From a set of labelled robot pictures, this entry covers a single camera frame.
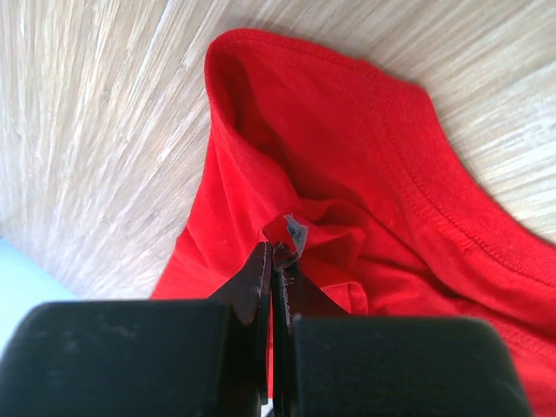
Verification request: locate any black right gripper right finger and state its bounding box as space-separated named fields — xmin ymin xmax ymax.
xmin=271 ymin=215 xmax=348 ymax=417

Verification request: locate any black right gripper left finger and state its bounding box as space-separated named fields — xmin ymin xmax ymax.
xmin=206 ymin=242 xmax=272 ymax=416

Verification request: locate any red t shirt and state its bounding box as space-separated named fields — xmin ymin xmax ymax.
xmin=153 ymin=29 xmax=555 ymax=416

